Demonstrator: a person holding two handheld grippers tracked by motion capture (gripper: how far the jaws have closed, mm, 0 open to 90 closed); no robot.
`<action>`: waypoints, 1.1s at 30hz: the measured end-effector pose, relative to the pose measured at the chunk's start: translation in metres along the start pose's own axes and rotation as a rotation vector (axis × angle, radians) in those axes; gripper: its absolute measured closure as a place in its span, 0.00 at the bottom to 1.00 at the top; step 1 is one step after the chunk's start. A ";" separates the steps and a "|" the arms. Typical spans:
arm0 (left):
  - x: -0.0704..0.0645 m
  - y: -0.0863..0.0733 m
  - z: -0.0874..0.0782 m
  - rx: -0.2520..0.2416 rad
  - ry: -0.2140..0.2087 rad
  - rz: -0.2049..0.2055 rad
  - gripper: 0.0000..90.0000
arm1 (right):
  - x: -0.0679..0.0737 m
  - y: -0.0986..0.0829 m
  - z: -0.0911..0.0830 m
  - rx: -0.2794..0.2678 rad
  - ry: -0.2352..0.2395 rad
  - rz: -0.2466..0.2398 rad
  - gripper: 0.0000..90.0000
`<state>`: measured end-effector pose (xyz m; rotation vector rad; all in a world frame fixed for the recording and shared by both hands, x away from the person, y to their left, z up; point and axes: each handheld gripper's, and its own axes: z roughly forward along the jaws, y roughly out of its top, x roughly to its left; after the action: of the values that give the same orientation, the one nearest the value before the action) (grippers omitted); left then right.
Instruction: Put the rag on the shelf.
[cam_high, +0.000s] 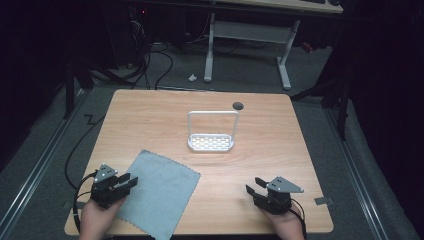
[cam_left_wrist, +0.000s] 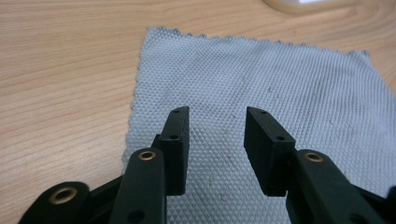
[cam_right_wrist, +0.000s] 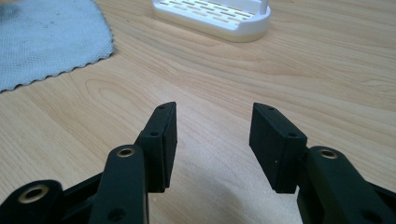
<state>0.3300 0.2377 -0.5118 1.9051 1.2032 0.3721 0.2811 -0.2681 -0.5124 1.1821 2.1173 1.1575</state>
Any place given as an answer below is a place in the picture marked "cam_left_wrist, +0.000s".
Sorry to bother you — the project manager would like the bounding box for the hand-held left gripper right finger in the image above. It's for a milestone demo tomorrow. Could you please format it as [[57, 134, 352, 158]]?
[[243, 105, 387, 224]]

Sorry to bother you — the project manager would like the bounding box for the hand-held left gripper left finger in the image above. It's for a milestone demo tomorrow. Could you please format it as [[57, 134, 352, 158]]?
[[108, 105, 191, 224]]

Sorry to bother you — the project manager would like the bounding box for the light blue textured cloth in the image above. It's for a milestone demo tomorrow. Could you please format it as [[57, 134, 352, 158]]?
[[121, 26, 396, 224]]

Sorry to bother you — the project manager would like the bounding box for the translucent white container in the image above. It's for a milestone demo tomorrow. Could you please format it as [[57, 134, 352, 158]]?
[[262, 0, 359, 15]]

